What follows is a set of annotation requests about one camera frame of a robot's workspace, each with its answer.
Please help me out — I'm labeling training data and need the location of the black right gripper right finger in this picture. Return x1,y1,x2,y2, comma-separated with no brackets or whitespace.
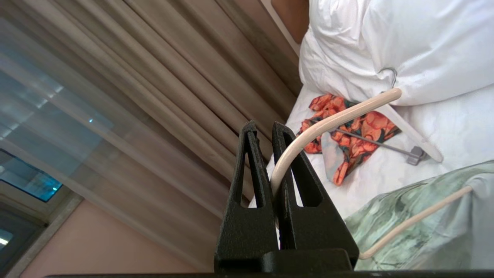
266,122,359,271

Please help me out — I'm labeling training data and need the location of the orange floral garment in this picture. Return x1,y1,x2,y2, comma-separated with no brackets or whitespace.
299,94,402,186

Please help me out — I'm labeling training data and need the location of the bed with white sheet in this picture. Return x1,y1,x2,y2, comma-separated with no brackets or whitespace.
249,85,494,220

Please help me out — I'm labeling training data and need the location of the brown wooden headboard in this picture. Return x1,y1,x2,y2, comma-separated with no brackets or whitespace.
270,0,310,45

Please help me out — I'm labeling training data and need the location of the white plastic hanger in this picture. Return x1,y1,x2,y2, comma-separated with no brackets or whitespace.
336,68,444,166

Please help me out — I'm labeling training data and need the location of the window with grey frame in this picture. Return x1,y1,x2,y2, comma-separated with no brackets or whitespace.
0,149,83,276

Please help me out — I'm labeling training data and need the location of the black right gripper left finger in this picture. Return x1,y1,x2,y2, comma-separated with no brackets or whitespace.
214,120,279,271

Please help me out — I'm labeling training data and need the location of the sheer white curtain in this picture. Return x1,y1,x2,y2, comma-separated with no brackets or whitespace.
0,23,232,271

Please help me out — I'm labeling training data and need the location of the green floral button shirt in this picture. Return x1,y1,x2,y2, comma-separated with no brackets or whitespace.
343,160,494,271

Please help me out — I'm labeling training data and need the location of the white pillow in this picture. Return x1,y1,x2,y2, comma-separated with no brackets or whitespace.
299,0,494,107

